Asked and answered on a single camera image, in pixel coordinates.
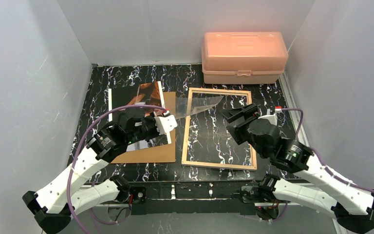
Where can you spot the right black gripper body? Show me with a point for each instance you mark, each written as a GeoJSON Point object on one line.
{"type": "Point", "coordinates": [238, 122]}

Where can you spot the clear acrylic sheet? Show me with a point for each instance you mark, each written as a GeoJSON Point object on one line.
{"type": "Point", "coordinates": [182, 107]}

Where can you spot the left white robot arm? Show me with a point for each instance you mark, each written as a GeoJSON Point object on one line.
{"type": "Point", "coordinates": [63, 199]}

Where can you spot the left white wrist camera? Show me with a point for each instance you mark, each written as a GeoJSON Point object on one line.
{"type": "Point", "coordinates": [165, 124]}

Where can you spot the picture frame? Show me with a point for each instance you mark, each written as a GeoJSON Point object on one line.
{"type": "Point", "coordinates": [206, 141]}

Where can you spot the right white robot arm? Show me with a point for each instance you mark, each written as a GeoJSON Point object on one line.
{"type": "Point", "coordinates": [349, 204]}

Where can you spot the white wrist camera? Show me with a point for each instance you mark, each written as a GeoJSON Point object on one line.
{"type": "Point", "coordinates": [165, 124]}
{"type": "Point", "coordinates": [272, 114]}

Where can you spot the orange plastic storage box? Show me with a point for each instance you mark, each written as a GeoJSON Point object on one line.
{"type": "Point", "coordinates": [243, 57]}

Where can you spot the brown backing board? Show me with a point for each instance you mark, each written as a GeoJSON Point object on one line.
{"type": "Point", "coordinates": [138, 153]}

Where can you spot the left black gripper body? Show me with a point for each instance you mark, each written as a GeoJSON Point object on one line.
{"type": "Point", "coordinates": [151, 126]}

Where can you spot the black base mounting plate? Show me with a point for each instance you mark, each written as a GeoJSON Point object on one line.
{"type": "Point", "coordinates": [199, 197]}

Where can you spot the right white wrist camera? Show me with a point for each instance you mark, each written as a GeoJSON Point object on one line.
{"type": "Point", "coordinates": [272, 114]}

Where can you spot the printed photo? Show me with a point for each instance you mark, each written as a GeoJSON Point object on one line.
{"type": "Point", "coordinates": [156, 97]}

